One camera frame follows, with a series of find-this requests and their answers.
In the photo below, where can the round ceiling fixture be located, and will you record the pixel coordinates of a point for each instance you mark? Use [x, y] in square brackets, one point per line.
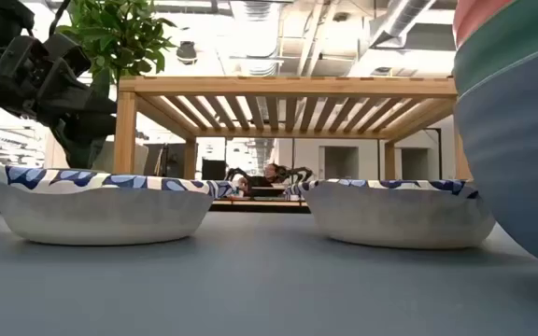
[186, 51]

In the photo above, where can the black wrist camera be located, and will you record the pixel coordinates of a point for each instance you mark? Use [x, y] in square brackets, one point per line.
[68, 53]

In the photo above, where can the silver ceiling duct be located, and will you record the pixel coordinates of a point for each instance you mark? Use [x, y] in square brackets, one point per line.
[400, 18]

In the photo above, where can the background black robot arm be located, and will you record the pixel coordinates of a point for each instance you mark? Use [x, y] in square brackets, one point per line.
[299, 173]
[236, 172]

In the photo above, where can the pink plastic bowl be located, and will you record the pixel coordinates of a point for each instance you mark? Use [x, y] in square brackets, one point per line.
[484, 18]

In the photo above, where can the large white plant pot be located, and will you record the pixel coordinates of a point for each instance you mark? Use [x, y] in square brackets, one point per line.
[140, 158]

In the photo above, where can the background wooden table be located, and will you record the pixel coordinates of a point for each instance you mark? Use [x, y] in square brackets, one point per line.
[259, 203]

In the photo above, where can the person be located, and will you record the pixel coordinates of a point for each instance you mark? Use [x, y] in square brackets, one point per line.
[271, 173]

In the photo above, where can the leafy green plant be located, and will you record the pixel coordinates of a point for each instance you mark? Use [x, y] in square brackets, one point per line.
[119, 32]

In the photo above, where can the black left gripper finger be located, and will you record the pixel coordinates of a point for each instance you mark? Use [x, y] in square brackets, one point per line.
[91, 107]
[87, 128]

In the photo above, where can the black desk monitor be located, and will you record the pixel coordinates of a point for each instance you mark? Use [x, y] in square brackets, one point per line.
[214, 169]

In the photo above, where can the wooden slatted shelf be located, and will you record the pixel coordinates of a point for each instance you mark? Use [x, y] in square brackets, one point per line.
[287, 86]

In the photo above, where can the blue floral paper bowl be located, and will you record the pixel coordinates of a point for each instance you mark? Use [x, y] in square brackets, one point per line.
[101, 214]
[400, 219]

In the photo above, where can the green bowl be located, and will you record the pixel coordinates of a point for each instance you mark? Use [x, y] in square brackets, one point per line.
[507, 51]

